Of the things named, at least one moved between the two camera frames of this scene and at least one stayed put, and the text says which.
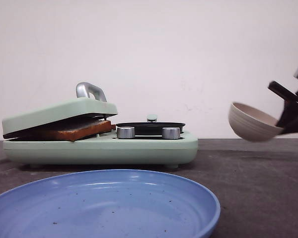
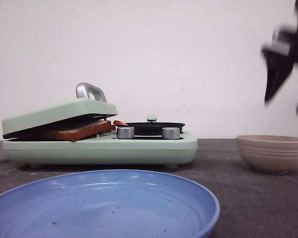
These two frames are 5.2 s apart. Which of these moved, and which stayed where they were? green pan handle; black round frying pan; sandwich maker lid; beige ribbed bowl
Moved: beige ribbed bowl
Stayed: black round frying pan; green pan handle; sandwich maker lid
